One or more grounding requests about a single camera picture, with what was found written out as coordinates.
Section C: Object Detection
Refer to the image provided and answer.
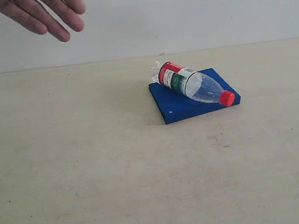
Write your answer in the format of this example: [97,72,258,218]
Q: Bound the person's bare hand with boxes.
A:
[0,0,86,43]

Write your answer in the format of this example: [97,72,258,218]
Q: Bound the blue paper binder folder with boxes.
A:
[147,65,244,126]

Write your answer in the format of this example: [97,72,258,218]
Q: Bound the clear plastic water bottle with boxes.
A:
[151,60,236,107]

